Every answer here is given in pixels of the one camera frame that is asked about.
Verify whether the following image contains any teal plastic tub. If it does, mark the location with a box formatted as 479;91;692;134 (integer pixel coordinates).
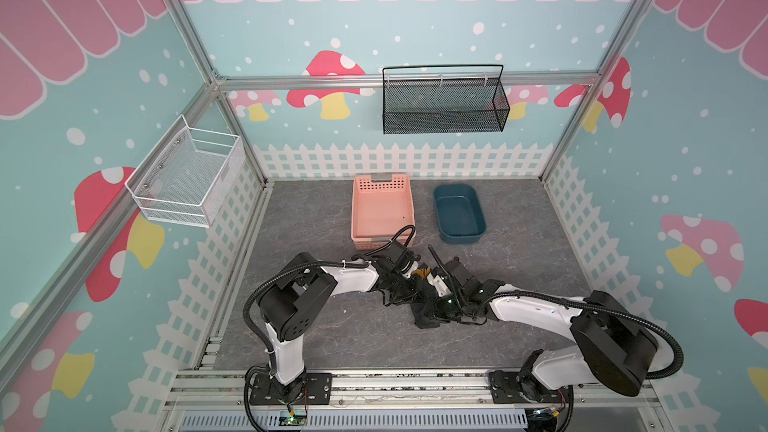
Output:
433;183;487;245

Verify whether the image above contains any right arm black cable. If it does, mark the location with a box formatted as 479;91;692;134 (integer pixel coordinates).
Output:
427;244;685;380

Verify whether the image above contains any black paper napkin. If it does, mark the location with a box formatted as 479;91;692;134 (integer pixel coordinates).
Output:
410;288;450;329

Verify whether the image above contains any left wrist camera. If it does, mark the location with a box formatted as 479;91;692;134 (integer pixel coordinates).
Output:
384;242;421;275

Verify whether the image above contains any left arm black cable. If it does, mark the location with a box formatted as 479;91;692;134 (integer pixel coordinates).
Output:
242;224;418;361

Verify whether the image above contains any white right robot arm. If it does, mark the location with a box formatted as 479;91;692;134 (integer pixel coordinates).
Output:
428;274;658;402

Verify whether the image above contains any white wire wall basket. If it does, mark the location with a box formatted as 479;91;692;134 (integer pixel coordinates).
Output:
125;116;245;228

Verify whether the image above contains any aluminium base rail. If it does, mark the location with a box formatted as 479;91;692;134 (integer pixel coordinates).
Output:
156;368;672;431

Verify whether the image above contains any pink perforated plastic basket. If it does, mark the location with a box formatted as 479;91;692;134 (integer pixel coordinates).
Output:
351;174;415;251

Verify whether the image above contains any black wire wall basket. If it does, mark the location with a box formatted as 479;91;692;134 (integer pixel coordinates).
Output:
381;64;511;135

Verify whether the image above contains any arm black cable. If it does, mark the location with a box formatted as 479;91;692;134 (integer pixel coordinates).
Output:
242;224;418;361
427;244;685;380

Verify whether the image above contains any orange plastic spoon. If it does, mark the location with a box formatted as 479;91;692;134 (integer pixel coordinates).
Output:
414;268;431;279

